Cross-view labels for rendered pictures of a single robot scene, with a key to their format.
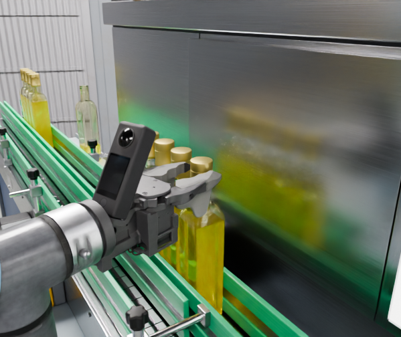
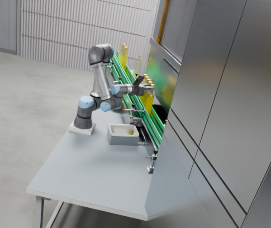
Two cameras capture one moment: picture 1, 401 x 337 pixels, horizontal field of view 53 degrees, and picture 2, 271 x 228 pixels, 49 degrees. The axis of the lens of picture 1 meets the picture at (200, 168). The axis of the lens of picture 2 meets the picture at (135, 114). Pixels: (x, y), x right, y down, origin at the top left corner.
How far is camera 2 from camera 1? 1.85 m
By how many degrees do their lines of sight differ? 15
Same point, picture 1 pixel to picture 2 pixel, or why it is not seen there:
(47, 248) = (125, 88)
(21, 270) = (121, 89)
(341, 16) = (178, 67)
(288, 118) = (169, 81)
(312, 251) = (167, 106)
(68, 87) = (136, 42)
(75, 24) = (147, 14)
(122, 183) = (137, 83)
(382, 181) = not seen: hidden behind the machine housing
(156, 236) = (140, 93)
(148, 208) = (140, 88)
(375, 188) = not seen: hidden behind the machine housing
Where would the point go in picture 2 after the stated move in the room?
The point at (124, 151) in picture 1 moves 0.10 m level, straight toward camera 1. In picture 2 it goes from (139, 78) to (136, 83)
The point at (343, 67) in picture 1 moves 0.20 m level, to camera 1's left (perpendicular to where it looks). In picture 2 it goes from (176, 75) to (151, 68)
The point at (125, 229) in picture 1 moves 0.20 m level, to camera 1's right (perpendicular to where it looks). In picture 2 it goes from (135, 90) to (159, 97)
